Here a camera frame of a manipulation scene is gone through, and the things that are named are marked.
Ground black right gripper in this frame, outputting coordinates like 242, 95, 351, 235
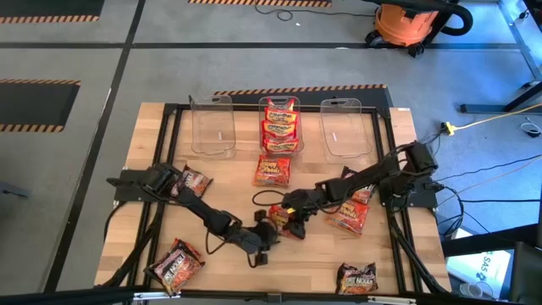
281, 188, 323, 241

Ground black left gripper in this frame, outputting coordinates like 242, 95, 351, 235
241, 209, 281, 268

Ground orange Saucy Noods pack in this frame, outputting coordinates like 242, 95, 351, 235
268, 204, 297, 239
324, 198, 370, 236
252, 154, 292, 188

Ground black Fire Noodle pack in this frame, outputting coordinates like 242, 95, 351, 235
143, 237, 207, 297
340, 165, 376, 206
335, 262, 379, 296
170, 164, 214, 199

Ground clear plastic bin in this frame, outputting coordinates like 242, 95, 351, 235
319, 97, 373, 164
189, 94, 237, 160
257, 95, 305, 156

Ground black hazard-striped floor mat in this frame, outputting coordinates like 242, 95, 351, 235
0, 0, 106, 24
188, 0, 333, 8
0, 78, 81, 133
213, 83, 393, 109

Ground white and blue sign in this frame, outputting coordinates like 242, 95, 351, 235
446, 249, 516, 297

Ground white paper cups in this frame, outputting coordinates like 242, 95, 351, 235
459, 281, 486, 300

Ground orange shop vacuum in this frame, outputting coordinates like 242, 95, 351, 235
364, 0, 442, 58

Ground black metal stand base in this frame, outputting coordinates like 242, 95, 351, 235
460, 78, 542, 114

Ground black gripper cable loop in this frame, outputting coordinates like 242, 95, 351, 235
252, 189, 293, 208
205, 230, 232, 256

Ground black metal table frame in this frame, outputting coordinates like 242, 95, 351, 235
95, 103, 453, 297

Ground silver metal bracket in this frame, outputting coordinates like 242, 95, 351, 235
131, 291, 162, 302
367, 295, 418, 305

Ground thin black floor cable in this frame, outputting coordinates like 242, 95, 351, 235
253, 3, 376, 22

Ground yellow extension cord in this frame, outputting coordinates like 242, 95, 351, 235
455, 103, 542, 131

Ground white cable coil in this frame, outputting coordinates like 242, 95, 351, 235
520, 120, 542, 139

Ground black vacuum hose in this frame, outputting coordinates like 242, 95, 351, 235
372, 0, 474, 37

